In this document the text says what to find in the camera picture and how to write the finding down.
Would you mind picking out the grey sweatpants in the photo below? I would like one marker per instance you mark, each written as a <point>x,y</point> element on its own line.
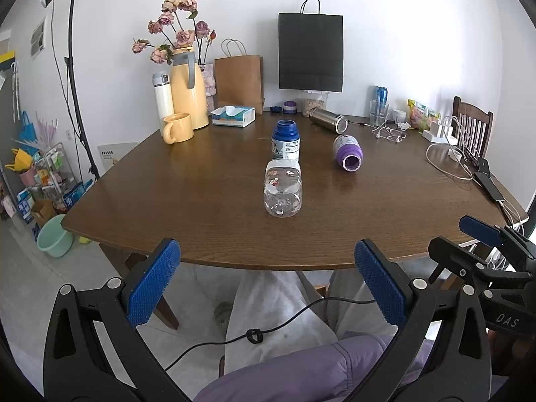
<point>272,305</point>

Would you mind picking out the white earphones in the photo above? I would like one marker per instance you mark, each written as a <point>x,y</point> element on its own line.
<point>389,132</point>

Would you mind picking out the blue tissue packs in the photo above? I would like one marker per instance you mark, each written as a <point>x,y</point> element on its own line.
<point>77,194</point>

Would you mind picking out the dried pink flowers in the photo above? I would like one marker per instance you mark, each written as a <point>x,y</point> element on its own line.
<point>183,37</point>

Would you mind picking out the white leaning board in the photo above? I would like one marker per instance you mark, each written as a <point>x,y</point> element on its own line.
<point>113,157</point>

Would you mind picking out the wooden chair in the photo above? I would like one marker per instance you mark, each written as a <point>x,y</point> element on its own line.
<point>471,121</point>

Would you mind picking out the yellow mug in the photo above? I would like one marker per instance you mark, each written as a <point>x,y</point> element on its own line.
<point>181,130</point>

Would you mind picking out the purple jacket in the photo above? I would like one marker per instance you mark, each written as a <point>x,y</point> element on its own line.
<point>314,368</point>

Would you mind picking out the purple cup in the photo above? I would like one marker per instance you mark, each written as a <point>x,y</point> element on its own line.
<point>348,155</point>

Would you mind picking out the white thermos bottle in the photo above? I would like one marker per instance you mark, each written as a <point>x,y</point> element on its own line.
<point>163,100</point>

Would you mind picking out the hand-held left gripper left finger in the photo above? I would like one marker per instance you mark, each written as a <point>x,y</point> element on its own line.
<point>153,284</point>

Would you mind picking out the black paper bag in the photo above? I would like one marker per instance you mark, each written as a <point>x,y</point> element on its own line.
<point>310,50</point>

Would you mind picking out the clear drinking glass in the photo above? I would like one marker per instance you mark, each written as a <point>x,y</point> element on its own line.
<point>379,113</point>

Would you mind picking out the black studio light stand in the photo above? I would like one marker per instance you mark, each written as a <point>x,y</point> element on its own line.
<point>74,71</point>

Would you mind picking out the yellow bag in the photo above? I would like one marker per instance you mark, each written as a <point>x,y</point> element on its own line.
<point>23,159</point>

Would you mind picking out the black phone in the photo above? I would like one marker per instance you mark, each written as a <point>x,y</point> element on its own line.
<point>490,186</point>

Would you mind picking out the stainless steel thermos cup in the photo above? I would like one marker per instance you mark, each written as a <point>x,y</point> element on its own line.
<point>328,119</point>

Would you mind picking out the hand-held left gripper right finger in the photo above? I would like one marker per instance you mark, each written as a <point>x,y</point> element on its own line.
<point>379,284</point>

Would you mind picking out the green plastic basin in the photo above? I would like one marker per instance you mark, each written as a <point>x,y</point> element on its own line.
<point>54,236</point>

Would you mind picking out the small purple lid jar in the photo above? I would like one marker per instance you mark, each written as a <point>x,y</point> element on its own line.
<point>289,108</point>

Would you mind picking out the yellow thermos jug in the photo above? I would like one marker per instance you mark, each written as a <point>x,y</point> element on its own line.
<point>188,100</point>

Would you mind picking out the white charger block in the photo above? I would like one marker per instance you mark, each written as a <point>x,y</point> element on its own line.
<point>435,132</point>

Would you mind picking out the clear plastic bottle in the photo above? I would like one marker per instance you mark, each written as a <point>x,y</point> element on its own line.
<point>283,188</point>

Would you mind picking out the small white jar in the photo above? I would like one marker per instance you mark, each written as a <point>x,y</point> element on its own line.
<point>399,116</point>

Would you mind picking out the blue cap supplement bottle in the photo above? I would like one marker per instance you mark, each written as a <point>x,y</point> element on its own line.
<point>285,142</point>

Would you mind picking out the pink patterned vase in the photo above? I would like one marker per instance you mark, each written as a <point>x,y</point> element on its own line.
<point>209,88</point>

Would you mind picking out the brown paper bag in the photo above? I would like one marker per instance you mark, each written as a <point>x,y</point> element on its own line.
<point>238,83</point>

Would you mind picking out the blue drink can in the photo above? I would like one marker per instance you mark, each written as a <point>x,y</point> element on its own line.
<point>381,92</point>

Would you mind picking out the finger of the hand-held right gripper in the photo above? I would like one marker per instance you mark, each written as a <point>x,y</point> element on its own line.
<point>460,259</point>
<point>481,231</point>

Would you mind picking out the blue tote bag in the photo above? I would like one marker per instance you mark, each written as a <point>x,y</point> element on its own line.
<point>27,127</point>

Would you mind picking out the clear food container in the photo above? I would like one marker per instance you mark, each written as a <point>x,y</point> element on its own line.
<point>312,102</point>

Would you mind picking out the cardboard box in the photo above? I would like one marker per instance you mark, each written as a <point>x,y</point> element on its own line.
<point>42,211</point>

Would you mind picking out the blue white tissue box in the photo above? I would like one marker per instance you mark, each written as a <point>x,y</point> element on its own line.
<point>232,119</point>

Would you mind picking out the yellow green snack packet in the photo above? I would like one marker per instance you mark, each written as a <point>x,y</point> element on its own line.
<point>416,115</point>

